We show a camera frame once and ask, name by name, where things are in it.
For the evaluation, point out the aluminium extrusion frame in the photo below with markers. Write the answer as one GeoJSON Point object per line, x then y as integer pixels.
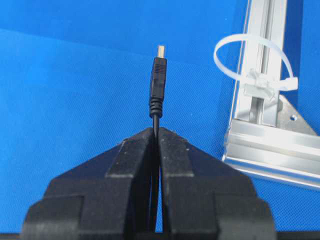
{"type": "Point", "coordinates": [269, 139]}

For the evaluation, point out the white zip tie loop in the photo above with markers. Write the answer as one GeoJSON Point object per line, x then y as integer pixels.
{"type": "Point", "coordinates": [258, 85]}

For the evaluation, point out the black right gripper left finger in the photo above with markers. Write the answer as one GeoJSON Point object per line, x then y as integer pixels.
{"type": "Point", "coordinates": [108, 197]}

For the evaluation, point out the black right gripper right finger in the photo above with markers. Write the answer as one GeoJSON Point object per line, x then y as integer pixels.
{"type": "Point", "coordinates": [203, 198]}

